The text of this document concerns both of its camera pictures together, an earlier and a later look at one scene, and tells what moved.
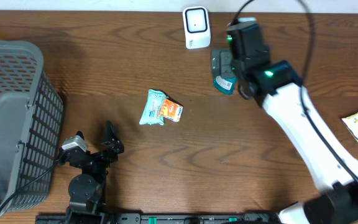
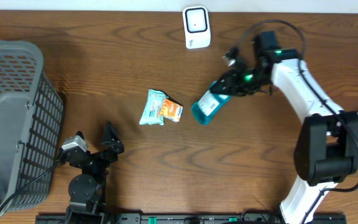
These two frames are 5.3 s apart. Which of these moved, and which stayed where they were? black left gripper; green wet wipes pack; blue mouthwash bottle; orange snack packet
Moved: blue mouthwash bottle
Stayed: orange snack packet; black left gripper; green wet wipes pack
